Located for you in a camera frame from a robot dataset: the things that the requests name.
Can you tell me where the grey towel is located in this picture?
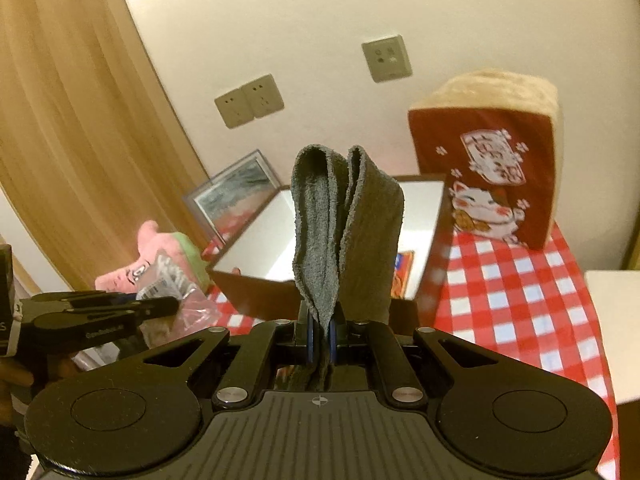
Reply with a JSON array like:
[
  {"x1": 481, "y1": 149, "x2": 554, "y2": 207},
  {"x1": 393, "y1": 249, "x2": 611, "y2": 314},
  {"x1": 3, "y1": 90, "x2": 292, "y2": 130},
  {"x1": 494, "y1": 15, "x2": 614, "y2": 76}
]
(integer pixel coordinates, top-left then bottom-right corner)
[{"x1": 291, "y1": 145, "x2": 405, "y2": 391}]

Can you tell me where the person's left hand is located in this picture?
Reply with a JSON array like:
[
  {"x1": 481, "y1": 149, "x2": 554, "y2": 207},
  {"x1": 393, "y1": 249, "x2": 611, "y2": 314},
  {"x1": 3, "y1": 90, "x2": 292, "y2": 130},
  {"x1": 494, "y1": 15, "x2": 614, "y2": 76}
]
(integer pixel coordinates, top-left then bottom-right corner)
[{"x1": 0, "y1": 356, "x2": 80, "y2": 427}]

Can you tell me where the pink plush toy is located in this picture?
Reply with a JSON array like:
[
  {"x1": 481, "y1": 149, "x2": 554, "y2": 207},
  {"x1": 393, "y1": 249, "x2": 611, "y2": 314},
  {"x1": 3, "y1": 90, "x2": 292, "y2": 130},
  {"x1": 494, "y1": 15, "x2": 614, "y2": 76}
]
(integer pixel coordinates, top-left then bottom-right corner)
[{"x1": 94, "y1": 220, "x2": 209, "y2": 294}]

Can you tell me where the brown cardboard box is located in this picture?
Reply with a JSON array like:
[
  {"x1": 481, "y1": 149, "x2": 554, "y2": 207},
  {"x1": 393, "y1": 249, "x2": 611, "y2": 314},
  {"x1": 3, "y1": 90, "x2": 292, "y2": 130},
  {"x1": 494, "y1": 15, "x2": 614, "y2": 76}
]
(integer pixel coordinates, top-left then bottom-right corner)
[{"x1": 205, "y1": 173, "x2": 457, "y2": 334}]

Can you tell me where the red white checkered tablecloth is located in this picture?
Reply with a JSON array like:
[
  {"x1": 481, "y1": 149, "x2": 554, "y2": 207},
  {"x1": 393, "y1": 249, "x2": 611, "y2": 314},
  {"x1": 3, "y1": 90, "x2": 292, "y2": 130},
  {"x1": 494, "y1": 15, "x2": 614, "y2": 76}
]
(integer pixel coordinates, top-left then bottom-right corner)
[{"x1": 200, "y1": 221, "x2": 622, "y2": 480}]

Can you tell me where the red lucky cat cushion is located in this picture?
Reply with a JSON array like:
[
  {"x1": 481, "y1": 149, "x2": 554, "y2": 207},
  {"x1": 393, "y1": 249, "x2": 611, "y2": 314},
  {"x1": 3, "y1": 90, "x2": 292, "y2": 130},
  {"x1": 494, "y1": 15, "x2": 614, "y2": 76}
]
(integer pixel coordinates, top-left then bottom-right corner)
[{"x1": 408, "y1": 70, "x2": 563, "y2": 250}]

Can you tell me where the white wooden chair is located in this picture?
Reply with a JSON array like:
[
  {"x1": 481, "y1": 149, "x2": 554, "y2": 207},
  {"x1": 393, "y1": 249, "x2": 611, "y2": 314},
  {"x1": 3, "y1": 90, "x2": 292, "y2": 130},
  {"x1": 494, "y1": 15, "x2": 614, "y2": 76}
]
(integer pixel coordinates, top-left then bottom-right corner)
[{"x1": 585, "y1": 270, "x2": 640, "y2": 404}]

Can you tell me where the clear acrylic photo frame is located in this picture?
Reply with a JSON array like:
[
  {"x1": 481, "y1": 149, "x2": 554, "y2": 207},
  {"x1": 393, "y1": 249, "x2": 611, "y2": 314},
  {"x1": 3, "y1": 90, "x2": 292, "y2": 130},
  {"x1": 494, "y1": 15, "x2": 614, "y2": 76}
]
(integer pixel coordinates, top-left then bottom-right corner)
[{"x1": 184, "y1": 150, "x2": 281, "y2": 244}]

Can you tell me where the double wall socket left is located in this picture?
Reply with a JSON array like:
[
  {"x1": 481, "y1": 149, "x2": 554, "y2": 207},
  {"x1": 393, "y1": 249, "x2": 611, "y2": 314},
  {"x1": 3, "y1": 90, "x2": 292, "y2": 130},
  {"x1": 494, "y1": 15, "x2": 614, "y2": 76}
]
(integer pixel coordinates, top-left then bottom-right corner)
[{"x1": 215, "y1": 88, "x2": 254, "y2": 129}]

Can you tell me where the double wall socket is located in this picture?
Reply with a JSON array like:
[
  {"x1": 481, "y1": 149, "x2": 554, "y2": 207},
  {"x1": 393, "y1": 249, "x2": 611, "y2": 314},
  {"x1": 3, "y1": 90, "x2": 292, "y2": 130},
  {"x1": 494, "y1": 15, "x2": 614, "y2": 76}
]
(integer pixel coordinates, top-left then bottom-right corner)
[
  {"x1": 241, "y1": 74, "x2": 284, "y2": 118},
  {"x1": 215, "y1": 88, "x2": 254, "y2": 129}
]

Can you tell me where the double wall socket right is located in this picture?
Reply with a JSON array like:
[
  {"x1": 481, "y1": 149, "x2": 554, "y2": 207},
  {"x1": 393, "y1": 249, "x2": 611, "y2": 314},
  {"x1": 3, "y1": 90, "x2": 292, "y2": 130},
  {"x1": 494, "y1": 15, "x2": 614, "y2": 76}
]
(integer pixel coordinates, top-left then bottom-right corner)
[{"x1": 241, "y1": 74, "x2": 284, "y2": 118}]

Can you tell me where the single wall outlet plate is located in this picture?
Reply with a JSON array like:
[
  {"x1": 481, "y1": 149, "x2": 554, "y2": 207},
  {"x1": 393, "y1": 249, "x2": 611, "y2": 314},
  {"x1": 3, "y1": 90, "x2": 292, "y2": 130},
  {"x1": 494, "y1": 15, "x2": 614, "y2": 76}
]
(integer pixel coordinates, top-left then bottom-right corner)
[{"x1": 361, "y1": 35, "x2": 412, "y2": 84}]

